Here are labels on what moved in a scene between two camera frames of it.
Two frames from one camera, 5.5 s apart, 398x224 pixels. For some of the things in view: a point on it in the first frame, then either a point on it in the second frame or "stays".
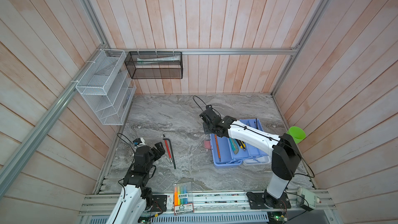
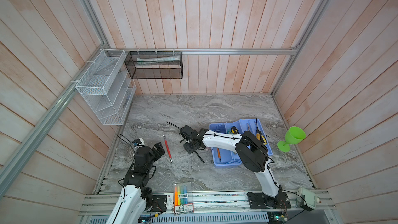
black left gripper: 160,149 stays
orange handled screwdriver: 217,148 stays
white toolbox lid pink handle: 306,199 stays
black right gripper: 205,129 -> 188,150
